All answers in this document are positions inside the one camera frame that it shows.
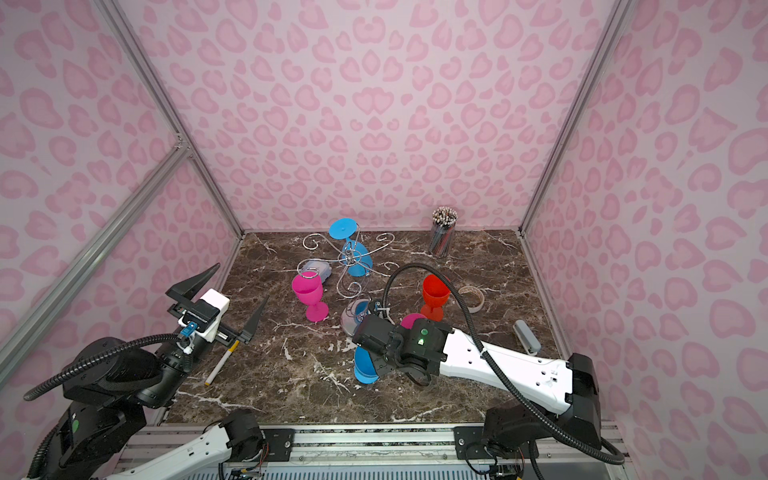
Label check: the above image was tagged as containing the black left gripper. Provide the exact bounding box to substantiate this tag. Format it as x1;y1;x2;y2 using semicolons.
139;264;267;410

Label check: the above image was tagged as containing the magenta wine glass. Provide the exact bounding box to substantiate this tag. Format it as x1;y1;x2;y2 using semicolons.
400;313;426;330
291;272;329;323

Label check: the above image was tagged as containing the blue wine glass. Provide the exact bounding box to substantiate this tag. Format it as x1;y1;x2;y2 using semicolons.
353;346;379;385
329;218;373;278

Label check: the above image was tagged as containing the red wine glass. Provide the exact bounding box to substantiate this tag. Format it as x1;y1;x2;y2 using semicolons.
420;274;451;322

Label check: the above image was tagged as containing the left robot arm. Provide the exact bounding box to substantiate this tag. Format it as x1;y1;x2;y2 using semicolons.
24;264;265;479

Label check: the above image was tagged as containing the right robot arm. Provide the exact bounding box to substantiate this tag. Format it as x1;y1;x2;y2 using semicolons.
353;315;603;456

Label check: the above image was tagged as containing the white yellow marker pen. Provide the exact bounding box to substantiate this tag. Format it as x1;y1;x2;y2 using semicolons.
204;340;240;386

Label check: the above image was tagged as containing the grey square timer clock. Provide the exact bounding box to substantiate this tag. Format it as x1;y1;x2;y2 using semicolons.
298;258;332;283

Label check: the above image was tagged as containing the clear tape roll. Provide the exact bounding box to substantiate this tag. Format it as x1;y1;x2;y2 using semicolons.
459;285;485;314

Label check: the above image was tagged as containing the grey stapler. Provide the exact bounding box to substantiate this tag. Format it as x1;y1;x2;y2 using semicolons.
513;320;542;356

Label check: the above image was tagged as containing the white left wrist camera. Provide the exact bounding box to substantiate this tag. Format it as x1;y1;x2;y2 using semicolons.
177;289;230;343

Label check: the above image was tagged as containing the chrome wire wine glass rack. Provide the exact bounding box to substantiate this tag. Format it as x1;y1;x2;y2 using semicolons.
301;227;402;337

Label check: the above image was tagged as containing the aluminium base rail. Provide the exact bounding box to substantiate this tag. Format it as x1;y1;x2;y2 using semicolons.
106;422;639;479

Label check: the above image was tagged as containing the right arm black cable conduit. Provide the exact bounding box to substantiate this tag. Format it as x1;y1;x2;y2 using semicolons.
381;262;626;467

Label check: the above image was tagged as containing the aluminium frame bar left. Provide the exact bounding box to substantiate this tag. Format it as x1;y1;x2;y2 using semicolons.
1;141;189;385

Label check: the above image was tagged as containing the aluminium frame post right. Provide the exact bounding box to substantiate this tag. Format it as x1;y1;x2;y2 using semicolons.
518;0;637;237

